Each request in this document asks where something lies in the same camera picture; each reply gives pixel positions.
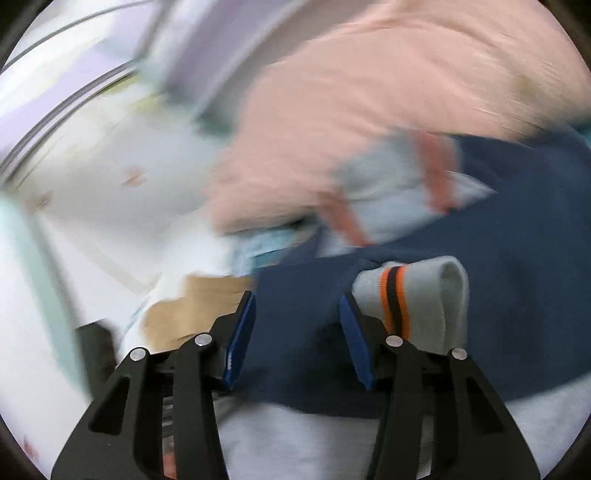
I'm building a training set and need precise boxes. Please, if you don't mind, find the white flower-print wardrobe door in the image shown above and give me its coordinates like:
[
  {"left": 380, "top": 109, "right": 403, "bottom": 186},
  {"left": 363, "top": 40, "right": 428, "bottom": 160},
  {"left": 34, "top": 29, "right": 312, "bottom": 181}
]
[{"left": 0, "top": 83, "right": 241, "bottom": 301}]

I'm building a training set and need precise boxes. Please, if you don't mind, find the teal bunk bed frame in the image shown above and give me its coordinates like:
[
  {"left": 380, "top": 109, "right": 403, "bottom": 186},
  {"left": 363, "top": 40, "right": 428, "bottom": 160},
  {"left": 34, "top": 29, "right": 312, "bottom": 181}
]
[{"left": 0, "top": 191, "right": 90, "bottom": 402}]

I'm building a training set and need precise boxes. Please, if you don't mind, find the tan jacket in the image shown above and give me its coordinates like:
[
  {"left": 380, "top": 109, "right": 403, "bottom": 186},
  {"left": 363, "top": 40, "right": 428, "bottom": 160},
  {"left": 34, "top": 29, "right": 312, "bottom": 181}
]
[{"left": 141, "top": 274, "right": 254, "bottom": 352}]

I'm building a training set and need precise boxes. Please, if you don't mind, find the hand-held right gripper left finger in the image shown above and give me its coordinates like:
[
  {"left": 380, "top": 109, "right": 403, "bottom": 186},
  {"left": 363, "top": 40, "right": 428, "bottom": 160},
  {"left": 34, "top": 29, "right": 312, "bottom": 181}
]
[{"left": 51, "top": 291, "right": 257, "bottom": 480}]

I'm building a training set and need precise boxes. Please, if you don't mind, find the pink quilt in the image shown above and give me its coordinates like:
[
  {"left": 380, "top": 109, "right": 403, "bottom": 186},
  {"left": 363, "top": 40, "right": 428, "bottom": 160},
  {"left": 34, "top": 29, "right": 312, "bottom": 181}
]
[{"left": 203, "top": 0, "right": 591, "bottom": 241}]

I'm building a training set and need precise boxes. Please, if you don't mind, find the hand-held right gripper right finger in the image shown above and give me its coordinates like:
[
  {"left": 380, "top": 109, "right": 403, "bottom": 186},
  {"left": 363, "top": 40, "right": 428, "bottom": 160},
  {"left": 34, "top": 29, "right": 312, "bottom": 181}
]
[{"left": 339, "top": 293, "right": 541, "bottom": 480}]

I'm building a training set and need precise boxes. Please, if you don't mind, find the purple shelf unit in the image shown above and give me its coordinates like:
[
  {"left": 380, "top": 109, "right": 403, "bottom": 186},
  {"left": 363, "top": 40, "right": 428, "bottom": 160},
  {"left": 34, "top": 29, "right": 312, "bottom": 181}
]
[{"left": 0, "top": 0, "right": 287, "bottom": 153}]

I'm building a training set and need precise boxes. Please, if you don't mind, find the navy jacket with grey cuffs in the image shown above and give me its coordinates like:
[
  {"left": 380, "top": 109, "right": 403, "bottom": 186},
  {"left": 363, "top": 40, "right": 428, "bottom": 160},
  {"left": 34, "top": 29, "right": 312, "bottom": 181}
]
[{"left": 217, "top": 129, "right": 591, "bottom": 480}]

